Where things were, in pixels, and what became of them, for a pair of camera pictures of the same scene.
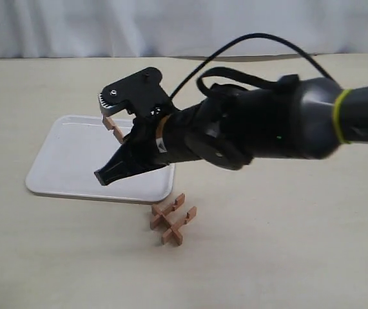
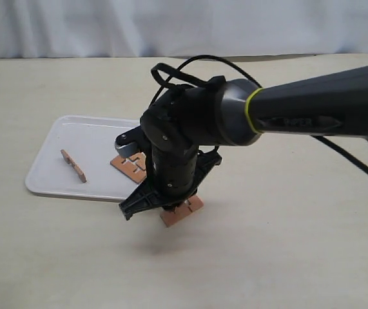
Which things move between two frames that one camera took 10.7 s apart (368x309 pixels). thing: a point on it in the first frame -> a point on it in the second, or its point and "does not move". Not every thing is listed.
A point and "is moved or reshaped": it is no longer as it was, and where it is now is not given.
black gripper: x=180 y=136 -> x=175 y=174
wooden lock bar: x=176 y=236 is moved or reshaped
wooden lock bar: x=188 y=218 -> x=188 y=206
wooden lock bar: x=111 y=125 -> x=78 y=170
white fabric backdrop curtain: x=110 y=29 does not move
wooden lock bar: x=158 y=214 is moved or reshaped
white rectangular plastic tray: x=75 y=148 does not move
